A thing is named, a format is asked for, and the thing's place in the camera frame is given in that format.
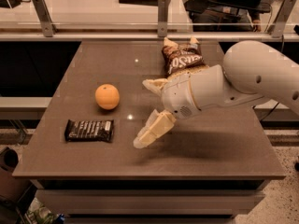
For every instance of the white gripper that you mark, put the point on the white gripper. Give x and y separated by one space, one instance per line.
177 96

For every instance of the orange fruit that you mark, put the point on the orange fruit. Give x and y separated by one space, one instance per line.
107 96

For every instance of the black rxbar chocolate wrapper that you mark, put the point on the black rxbar chocolate wrapper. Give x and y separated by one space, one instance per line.
89 130

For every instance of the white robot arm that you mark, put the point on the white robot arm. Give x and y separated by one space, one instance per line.
251 73

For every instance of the Late July chips bag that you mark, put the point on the Late July chips bag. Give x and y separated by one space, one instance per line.
180 58

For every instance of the seated person behind glass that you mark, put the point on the seated person behind glass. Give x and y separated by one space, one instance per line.
214 16

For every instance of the dark bin lower left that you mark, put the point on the dark bin lower left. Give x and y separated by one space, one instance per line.
11 188

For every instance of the middle metal glass bracket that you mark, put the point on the middle metal glass bracket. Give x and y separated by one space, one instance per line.
162 17

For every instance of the metal glass bracket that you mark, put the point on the metal glass bracket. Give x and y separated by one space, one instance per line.
276 30
162 17
47 26

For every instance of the left metal glass bracket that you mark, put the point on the left metal glass bracket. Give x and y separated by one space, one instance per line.
47 26

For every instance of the right metal glass bracket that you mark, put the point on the right metal glass bracket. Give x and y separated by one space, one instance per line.
276 30

